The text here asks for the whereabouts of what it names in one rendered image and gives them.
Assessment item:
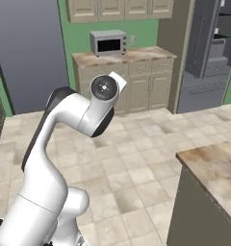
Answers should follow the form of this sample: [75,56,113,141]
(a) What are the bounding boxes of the dark grey fridge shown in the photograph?
[177,0,231,114]

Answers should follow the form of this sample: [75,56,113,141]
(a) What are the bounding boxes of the beige wall cupboards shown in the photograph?
[65,0,175,24]

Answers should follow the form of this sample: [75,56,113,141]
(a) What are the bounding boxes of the marble-topped dining table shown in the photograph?
[166,139,231,246]

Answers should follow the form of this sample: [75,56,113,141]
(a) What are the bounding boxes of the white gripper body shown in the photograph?
[108,71,128,94]

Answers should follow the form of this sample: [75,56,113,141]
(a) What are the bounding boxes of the taupe tall side panel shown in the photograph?
[157,0,196,115]

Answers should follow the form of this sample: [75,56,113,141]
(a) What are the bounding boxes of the beige base cupboards with worktop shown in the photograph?
[71,45,178,117]

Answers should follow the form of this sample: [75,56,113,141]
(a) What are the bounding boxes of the dark grey fridge door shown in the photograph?
[185,0,230,80]

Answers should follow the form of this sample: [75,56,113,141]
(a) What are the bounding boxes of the grey microwave oven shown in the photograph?
[89,29,128,59]

